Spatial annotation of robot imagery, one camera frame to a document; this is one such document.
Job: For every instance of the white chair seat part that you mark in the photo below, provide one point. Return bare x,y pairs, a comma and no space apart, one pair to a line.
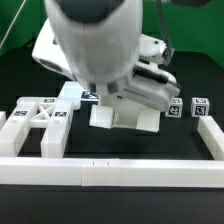
126,111

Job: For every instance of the white chair back frame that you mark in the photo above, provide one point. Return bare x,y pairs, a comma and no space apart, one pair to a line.
54,115

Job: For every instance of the white tagged cube left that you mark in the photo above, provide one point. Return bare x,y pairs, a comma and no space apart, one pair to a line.
175,109

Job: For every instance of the white U-shaped fence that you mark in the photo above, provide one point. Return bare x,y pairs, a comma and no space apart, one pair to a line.
97,172

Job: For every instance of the white tagged cube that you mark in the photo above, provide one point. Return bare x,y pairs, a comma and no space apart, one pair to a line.
199,107
175,109

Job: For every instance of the white tagged cube right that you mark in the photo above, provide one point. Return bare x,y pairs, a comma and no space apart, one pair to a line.
199,107

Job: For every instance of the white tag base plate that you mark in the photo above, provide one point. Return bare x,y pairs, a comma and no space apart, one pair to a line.
73,90

